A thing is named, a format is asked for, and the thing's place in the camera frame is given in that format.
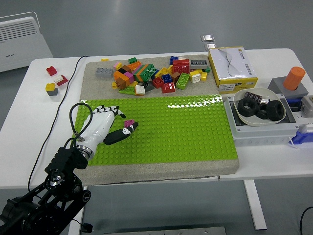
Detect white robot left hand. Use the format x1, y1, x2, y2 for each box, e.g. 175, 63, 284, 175
77, 105, 139, 154

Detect green studded baseplate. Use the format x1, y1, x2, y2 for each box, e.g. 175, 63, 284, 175
72, 94, 238, 166

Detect flat green plate brick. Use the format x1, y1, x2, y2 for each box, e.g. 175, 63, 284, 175
118, 85, 139, 95

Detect long grey brick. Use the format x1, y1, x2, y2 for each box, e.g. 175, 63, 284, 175
95, 67, 114, 78

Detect yellow and grey brick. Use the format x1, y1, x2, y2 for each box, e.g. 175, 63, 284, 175
45, 83, 60, 96

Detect white and red brick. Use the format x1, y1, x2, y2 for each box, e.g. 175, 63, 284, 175
53, 74, 69, 87

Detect dark grey slope brick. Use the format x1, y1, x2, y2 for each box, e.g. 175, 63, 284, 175
142, 80, 155, 93

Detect grey-brown mat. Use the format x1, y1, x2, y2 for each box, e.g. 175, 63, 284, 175
73, 54, 240, 187

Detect striped green brick stack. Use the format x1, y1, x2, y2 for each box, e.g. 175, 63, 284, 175
133, 63, 157, 83

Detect glossy red brick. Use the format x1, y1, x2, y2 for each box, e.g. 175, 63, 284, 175
161, 82, 176, 94

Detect light green brick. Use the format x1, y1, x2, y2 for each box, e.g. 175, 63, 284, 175
175, 72, 191, 91

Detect large red brick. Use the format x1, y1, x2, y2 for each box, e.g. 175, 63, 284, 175
172, 59, 191, 74

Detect white and yellow brick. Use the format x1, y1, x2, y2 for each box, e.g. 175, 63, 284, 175
189, 70, 202, 84

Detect white panel heater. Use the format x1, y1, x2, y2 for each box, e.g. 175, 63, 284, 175
0, 11, 54, 73

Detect grey three-hole brick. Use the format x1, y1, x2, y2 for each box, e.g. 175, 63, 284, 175
190, 59, 209, 70

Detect large black nut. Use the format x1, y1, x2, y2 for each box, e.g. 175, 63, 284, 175
237, 98, 259, 119
266, 100, 286, 122

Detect white and yellow cardboard box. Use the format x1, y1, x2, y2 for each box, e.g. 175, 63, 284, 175
207, 46, 259, 94

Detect dark circuit board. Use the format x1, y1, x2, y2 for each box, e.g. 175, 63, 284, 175
244, 91, 263, 103

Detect grey junction box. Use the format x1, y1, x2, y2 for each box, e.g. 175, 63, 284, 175
224, 94, 300, 147

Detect small black nut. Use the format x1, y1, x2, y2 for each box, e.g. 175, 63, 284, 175
256, 104, 269, 120

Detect white bowl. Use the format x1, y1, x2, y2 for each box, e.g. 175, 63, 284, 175
233, 87, 287, 127

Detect grey block holder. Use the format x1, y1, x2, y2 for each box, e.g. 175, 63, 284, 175
267, 77, 309, 100

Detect orange cylinder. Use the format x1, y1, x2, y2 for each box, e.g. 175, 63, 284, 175
283, 66, 306, 92

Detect blue plastic block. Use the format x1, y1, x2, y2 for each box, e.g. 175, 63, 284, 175
292, 129, 313, 150

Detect grey and beige socket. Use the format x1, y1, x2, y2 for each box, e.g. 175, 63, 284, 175
300, 94, 313, 116

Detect black power cord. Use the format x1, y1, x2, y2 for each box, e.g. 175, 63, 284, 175
27, 55, 89, 227

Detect black floor cable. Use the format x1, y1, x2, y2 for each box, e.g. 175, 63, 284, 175
300, 207, 313, 235

